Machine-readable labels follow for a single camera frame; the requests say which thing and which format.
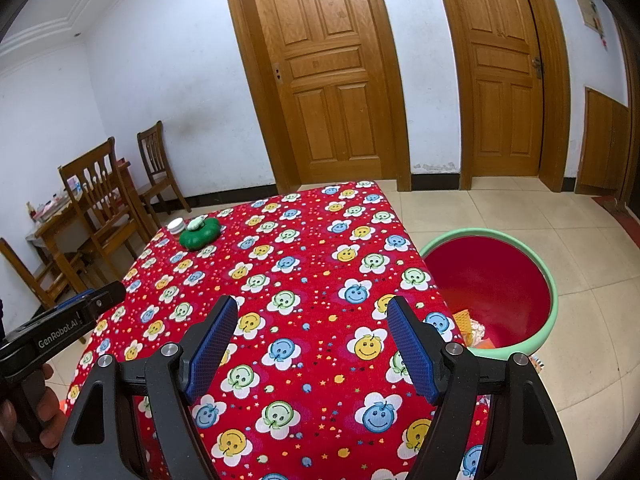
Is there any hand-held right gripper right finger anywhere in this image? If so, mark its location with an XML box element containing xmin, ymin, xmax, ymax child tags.
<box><xmin>386</xmin><ymin>296</ymin><xmax>573</xmax><ymax>480</ymax></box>

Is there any wall poster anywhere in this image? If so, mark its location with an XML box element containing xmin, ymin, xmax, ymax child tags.
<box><xmin>570</xmin><ymin>0</ymin><xmax>608</xmax><ymax>51</ymax></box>

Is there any red flower printed tablecloth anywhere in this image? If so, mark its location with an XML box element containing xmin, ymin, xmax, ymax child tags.
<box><xmin>65</xmin><ymin>179</ymin><xmax>491</xmax><ymax>480</ymax></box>

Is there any wooden doorway frame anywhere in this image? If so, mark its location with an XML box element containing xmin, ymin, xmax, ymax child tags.
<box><xmin>612</xmin><ymin>20</ymin><xmax>640</xmax><ymax>206</ymax></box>

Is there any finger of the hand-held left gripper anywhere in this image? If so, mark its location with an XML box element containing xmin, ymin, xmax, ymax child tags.
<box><xmin>82</xmin><ymin>281</ymin><xmax>127</xmax><ymax>322</ymax></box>

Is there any wooden slat-back chair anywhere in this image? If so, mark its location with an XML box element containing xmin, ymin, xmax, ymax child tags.
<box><xmin>0</xmin><ymin>237</ymin><xmax>90</xmax><ymax>311</ymax></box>
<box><xmin>59</xmin><ymin>137</ymin><xmax>148</xmax><ymax>281</ymax></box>
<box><xmin>136</xmin><ymin>121</ymin><xmax>192</xmax><ymax>217</ymax></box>

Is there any red floor mat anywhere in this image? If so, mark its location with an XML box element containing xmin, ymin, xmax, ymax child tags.
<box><xmin>590</xmin><ymin>194</ymin><xmax>640</xmax><ymax>248</ymax></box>

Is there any wooden panelled door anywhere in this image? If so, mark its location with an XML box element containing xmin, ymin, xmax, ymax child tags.
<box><xmin>219</xmin><ymin>0</ymin><xmax>412</xmax><ymax>193</ymax></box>
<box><xmin>430</xmin><ymin>0</ymin><xmax>571</xmax><ymax>192</ymax></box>

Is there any person's left hand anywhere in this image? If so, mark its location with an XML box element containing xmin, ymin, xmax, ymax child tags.
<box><xmin>0</xmin><ymin>364</ymin><xmax>67</xmax><ymax>461</ymax></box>

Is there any orange snack packet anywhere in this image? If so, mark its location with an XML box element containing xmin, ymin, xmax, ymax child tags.
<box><xmin>452</xmin><ymin>309</ymin><xmax>473</xmax><ymax>346</ymax></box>

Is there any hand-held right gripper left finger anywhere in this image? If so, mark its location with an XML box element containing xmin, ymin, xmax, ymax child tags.
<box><xmin>52</xmin><ymin>295</ymin><xmax>240</xmax><ymax>480</ymax></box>

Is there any low wooden wall panel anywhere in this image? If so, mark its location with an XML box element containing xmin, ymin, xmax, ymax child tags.
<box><xmin>575</xmin><ymin>86</ymin><xmax>631</xmax><ymax>196</ymax></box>

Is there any green plush toy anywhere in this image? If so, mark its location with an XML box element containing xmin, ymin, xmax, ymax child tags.
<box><xmin>180</xmin><ymin>216</ymin><xmax>222</xmax><ymax>250</ymax></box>

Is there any red basin with green rim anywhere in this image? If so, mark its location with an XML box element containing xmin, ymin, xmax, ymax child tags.
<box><xmin>419</xmin><ymin>228</ymin><xmax>558</xmax><ymax>359</ymax></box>

